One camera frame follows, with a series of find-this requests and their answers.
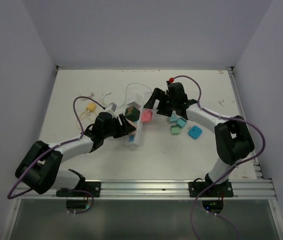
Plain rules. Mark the dark green dragon charger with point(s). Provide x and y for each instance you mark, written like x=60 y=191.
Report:
x=132 y=113

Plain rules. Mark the teal charger plug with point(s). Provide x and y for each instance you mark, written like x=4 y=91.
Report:
x=181 y=122

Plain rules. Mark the yellow charger plug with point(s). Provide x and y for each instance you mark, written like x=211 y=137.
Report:
x=91 y=107

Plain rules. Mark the beige dragon charger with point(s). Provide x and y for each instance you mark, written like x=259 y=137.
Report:
x=133 y=124

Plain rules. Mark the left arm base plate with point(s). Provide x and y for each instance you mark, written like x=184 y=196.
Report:
x=93 y=187

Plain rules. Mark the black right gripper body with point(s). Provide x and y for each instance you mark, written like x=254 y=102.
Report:
x=166 y=104

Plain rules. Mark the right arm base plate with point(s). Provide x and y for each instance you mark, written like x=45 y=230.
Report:
x=211 y=190

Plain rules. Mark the blue charger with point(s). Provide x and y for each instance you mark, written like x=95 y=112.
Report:
x=194 y=132

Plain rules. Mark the white power strip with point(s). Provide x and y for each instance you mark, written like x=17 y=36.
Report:
x=132 y=140

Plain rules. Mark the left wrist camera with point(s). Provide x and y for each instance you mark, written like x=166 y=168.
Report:
x=111 y=108

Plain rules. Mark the light blue charger plug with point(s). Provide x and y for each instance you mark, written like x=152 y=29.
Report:
x=172 y=119

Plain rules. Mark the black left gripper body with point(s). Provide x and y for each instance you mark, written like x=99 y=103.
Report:
x=116 y=130

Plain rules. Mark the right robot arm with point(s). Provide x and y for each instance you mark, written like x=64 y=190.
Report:
x=232 y=137

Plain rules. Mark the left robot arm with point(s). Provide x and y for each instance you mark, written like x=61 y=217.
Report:
x=40 y=168

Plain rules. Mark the white cube socket adapter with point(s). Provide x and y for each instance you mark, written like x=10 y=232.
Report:
x=135 y=100

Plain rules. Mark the pink charger plug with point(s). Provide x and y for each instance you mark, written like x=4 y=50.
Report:
x=146 y=115

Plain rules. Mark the mint green charger plug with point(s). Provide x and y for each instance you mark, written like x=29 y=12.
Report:
x=175 y=130

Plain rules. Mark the aluminium front rail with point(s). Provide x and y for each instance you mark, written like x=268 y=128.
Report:
x=178 y=190

